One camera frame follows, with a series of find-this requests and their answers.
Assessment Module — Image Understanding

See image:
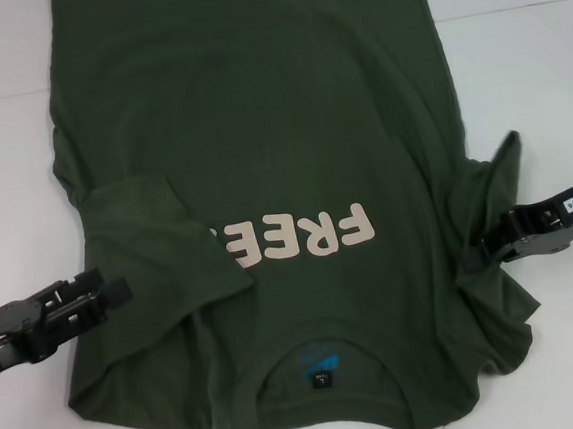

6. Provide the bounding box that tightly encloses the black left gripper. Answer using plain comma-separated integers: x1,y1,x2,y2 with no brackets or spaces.
0,265,141,386

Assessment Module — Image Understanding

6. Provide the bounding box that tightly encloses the dark green FREE T-shirt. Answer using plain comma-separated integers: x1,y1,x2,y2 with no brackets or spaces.
32,0,550,429

